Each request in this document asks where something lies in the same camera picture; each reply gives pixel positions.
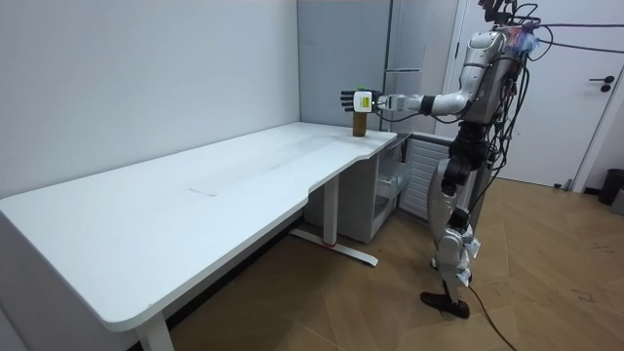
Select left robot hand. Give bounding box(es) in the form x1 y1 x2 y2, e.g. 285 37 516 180
339 88 385 115

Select brown bottle with green cap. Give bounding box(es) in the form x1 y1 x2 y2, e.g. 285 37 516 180
351 86 369 138

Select grey fridge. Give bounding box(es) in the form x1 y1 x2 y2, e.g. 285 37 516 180
296 0 429 245

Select white slatted panel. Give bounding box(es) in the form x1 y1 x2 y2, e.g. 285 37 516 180
398 136 452 221

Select robot body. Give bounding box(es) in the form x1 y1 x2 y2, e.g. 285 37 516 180
456 0 543 173

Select robot legs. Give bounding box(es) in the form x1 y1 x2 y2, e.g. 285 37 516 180
419 141 489 321

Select white door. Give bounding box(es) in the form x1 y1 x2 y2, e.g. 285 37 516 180
441 0 624 190

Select white desk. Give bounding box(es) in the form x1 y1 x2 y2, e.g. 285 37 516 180
0 121 399 351

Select black trash bin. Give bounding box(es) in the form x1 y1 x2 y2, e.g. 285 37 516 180
598 168 624 207

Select cable bundle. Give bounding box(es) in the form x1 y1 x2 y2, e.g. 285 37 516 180
534 19 624 56

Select black door handle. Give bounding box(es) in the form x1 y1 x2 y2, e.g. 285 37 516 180
588 74 616 94

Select black floor cable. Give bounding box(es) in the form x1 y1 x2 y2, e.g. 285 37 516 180
466 286 519 351

